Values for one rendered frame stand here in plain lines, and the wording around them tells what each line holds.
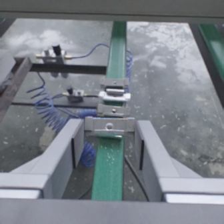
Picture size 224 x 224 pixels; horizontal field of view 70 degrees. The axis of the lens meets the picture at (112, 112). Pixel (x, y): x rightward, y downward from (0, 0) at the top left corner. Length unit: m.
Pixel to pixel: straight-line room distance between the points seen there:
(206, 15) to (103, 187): 0.46
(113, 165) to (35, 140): 1.12
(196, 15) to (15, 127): 1.31
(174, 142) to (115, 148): 1.05
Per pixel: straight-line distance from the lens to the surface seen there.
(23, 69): 0.78
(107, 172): 0.21
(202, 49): 0.46
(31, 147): 1.29
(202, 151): 1.31
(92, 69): 0.78
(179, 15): 0.49
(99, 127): 0.16
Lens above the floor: 1.07
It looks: 55 degrees down
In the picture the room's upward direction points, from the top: straight up
